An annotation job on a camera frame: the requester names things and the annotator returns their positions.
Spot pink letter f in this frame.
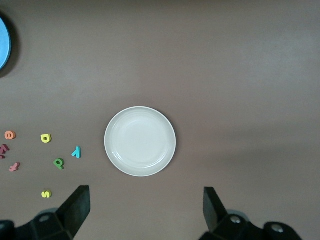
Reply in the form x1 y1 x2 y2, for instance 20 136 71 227
8 161 21 173

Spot beige brown plate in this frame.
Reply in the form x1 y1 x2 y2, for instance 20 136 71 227
104 106 177 178

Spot blue plate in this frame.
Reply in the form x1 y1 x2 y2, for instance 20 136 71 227
0 16 13 73

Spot brown paper table cover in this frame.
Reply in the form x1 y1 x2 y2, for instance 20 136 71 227
0 0 320 240

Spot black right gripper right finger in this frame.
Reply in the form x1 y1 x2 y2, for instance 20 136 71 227
199 186 304 240

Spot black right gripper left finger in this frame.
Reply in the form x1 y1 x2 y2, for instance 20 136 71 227
0 184 91 240

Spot green letter p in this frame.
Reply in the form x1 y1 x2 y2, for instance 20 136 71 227
52 157 66 171

